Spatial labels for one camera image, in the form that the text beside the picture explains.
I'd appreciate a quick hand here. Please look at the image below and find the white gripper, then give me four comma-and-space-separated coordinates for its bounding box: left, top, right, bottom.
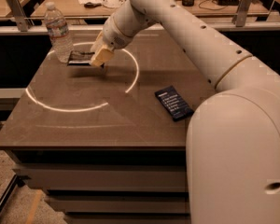
90, 16, 134, 67

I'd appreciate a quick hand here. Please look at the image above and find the black rxbar chocolate wrapper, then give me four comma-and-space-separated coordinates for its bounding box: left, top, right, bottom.
67, 50, 93, 66

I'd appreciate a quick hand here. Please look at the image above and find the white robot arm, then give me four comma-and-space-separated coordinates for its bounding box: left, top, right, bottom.
91, 0, 280, 224

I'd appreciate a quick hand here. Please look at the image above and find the clear plastic water bottle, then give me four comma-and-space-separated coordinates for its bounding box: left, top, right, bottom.
44, 2, 74, 63

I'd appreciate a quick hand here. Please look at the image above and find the blue rxbar wrapper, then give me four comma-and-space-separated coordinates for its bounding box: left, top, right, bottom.
155, 86, 194, 121

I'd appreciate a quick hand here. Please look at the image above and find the grey drawer cabinet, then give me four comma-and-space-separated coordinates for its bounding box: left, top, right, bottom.
0, 29, 213, 224

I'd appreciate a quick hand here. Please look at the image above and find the black table leg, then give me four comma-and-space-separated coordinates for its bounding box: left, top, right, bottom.
0, 175, 21, 214

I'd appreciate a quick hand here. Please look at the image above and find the left metal bracket post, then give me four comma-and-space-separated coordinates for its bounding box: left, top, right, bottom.
6, 0, 30, 32

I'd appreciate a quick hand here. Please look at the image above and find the metal bracket post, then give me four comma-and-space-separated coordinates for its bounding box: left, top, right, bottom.
232, 0, 253, 27
6, 0, 30, 32

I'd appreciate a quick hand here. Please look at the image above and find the right metal bracket post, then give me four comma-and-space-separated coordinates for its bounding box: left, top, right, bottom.
232, 0, 253, 27

